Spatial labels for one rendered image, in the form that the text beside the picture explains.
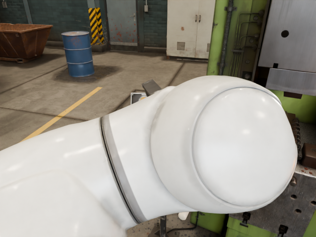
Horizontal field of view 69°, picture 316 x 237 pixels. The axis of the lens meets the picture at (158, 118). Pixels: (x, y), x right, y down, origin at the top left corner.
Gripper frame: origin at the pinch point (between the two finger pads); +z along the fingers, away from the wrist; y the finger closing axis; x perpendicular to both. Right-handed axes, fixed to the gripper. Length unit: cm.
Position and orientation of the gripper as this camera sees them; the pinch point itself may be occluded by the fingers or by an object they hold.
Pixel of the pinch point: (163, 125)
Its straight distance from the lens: 54.1
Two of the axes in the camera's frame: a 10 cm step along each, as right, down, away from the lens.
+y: 4.1, 9.1, 0.4
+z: -0.9, 0.0, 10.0
